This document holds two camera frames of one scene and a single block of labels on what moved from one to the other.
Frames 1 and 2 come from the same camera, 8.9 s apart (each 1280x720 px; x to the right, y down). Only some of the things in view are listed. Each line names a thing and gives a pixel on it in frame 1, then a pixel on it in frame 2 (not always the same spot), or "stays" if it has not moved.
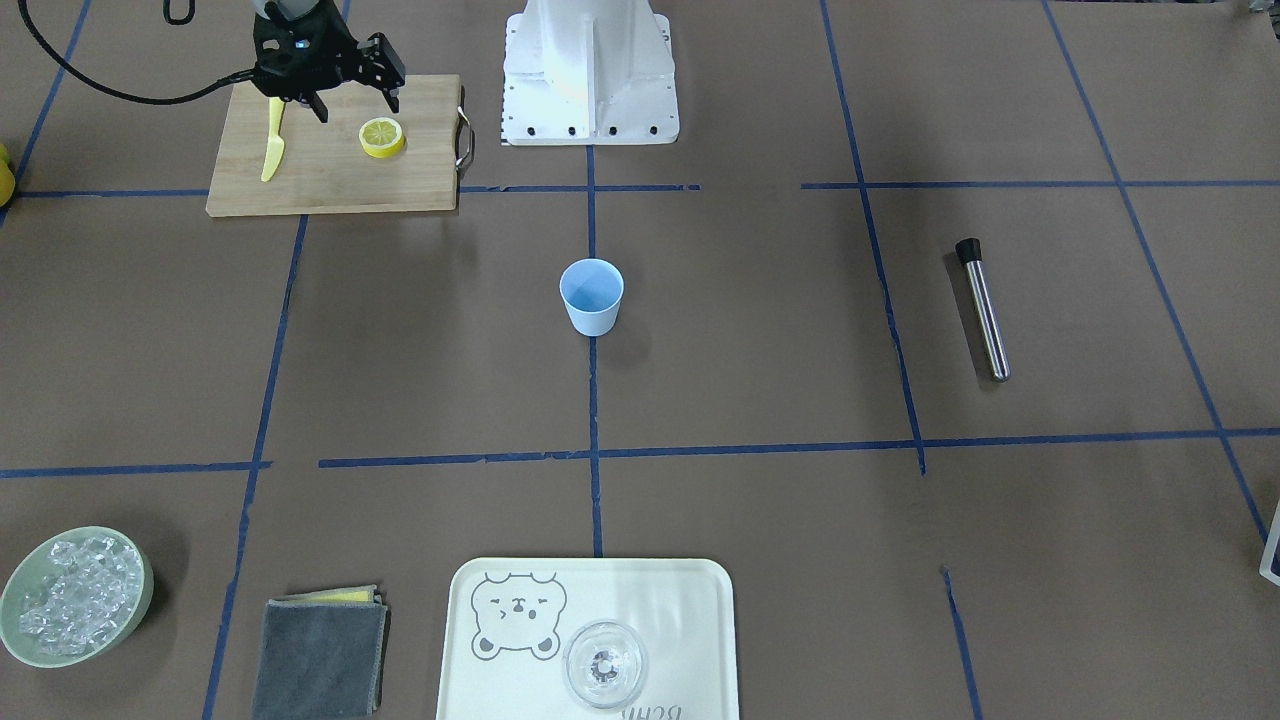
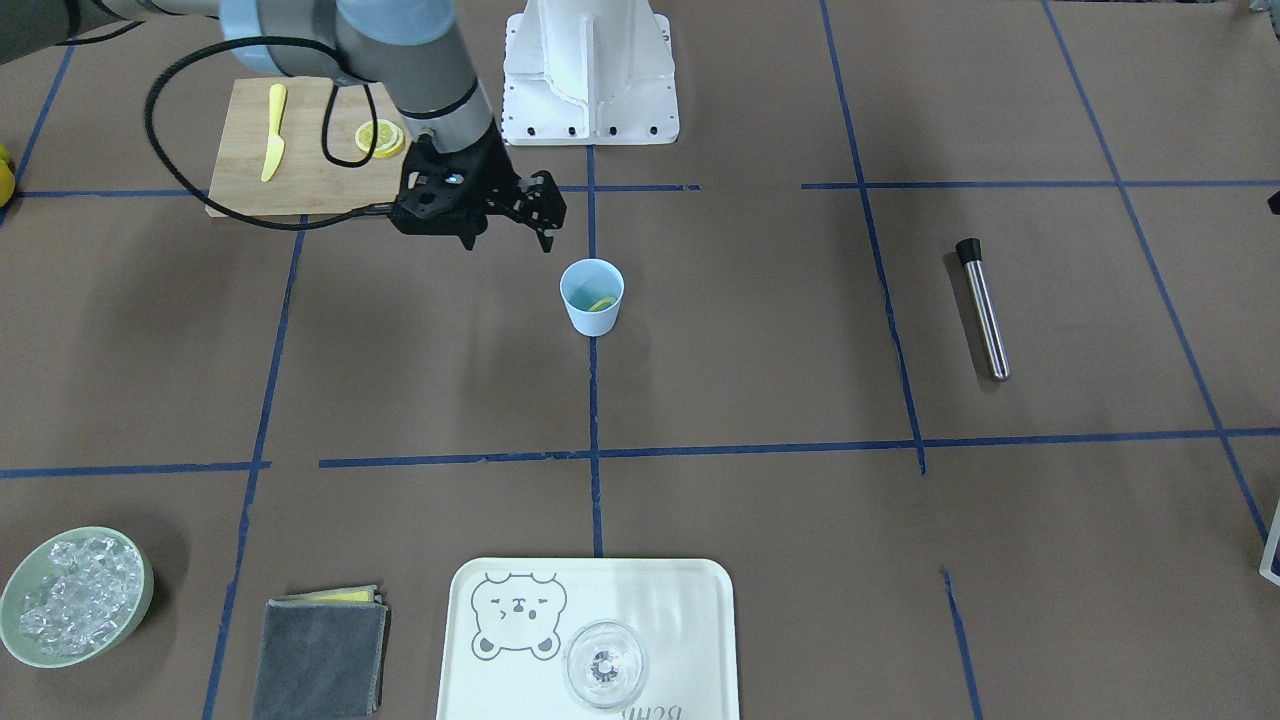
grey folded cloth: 322,660 stays
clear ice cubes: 94,585 stays
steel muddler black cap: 970,252 stays
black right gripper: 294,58 → 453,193
